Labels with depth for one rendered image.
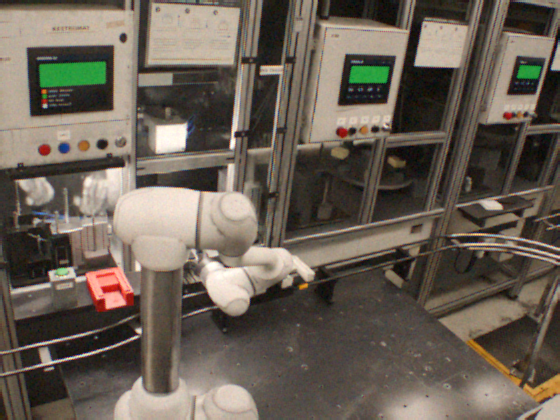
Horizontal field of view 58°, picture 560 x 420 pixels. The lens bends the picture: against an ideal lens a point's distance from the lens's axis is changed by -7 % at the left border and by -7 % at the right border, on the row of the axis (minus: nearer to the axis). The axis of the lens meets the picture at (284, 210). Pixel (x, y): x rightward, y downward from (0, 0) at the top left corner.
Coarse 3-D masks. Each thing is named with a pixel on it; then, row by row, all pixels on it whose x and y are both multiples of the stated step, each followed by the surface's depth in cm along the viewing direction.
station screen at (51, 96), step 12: (36, 60) 141; (48, 60) 143; (60, 60) 145; (72, 60) 146; (84, 60) 148; (96, 60) 150; (36, 72) 142; (108, 72) 154; (84, 84) 151; (96, 84) 153; (48, 96) 147; (60, 96) 149; (72, 96) 151; (84, 96) 153; (96, 96) 155; (108, 96) 157; (48, 108) 149; (60, 108) 151
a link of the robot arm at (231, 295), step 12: (216, 276) 173; (228, 276) 172; (240, 276) 172; (216, 288) 170; (228, 288) 168; (240, 288) 169; (252, 288) 173; (216, 300) 169; (228, 300) 166; (240, 300) 166; (228, 312) 167; (240, 312) 169
